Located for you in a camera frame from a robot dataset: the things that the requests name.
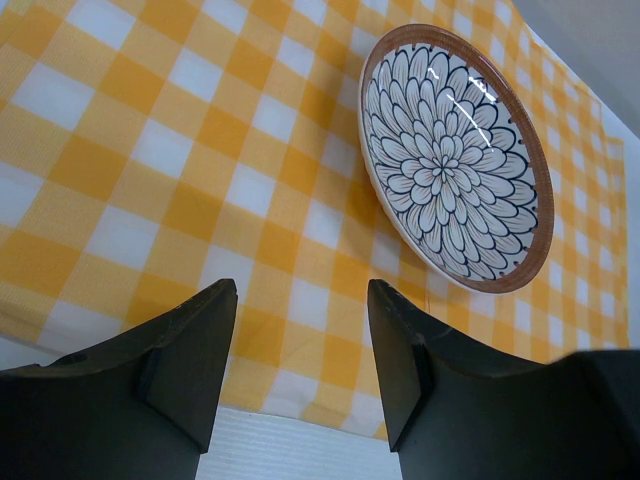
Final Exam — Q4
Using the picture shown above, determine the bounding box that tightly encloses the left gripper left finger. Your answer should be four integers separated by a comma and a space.
1, 279, 238, 479

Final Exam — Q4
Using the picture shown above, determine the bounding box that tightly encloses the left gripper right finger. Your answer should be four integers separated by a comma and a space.
367, 280, 639, 479

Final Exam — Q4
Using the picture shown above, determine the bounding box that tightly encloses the yellow white checkered cloth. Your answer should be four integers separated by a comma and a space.
1, 1, 629, 438

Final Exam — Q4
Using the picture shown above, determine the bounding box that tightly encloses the patterned ceramic plate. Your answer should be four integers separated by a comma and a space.
357, 24, 554, 295

